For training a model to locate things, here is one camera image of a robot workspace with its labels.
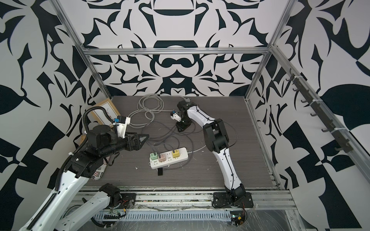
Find grey USB cable green charger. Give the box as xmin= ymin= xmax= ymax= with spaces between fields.
xmin=147 ymin=121 xmax=180 ymax=152

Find green USB wall charger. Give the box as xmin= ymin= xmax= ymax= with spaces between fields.
xmin=150 ymin=152 xmax=159 ymax=161

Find grey USB cable pink charger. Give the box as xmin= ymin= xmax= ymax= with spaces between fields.
xmin=153 ymin=121 xmax=206 ymax=154

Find white power strip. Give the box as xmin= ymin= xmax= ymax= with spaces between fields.
xmin=149 ymin=147 xmax=189 ymax=169

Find yellow USB wall charger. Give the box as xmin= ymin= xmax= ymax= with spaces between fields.
xmin=172 ymin=149 xmax=180 ymax=158

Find pink USB wall charger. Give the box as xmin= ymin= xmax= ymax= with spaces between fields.
xmin=158 ymin=154 xmax=167 ymax=162

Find grey USB cable yellow charger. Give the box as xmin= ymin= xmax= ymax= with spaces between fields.
xmin=161 ymin=132 xmax=196 ymax=171

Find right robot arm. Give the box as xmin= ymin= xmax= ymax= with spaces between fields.
xmin=171 ymin=100 xmax=246 ymax=207

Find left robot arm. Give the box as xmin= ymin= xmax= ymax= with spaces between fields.
xmin=21 ymin=106 xmax=149 ymax=231

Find striped snack packet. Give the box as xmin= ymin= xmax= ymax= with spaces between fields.
xmin=91 ymin=157 xmax=110 ymax=181

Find brown teddy bear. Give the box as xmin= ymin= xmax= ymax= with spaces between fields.
xmin=80 ymin=134 xmax=86 ymax=145

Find small circuit board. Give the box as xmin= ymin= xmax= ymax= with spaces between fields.
xmin=230 ymin=211 xmax=247 ymax=226

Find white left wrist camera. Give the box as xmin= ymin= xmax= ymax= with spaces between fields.
xmin=113 ymin=116 xmax=131 ymax=138

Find white power strip cord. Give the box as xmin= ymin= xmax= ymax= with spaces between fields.
xmin=127 ymin=93 xmax=209 ymax=154

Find wooden picture frame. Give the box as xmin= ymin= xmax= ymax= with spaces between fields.
xmin=89 ymin=98 xmax=120 ymax=128

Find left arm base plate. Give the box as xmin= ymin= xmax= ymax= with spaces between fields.
xmin=110 ymin=193 xmax=136 ymax=209

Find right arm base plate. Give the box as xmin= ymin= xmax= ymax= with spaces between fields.
xmin=212 ymin=192 xmax=254 ymax=209

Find black wall hook rack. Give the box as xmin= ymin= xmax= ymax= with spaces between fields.
xmin=287 ymin=68 xmax=354 ymax=153

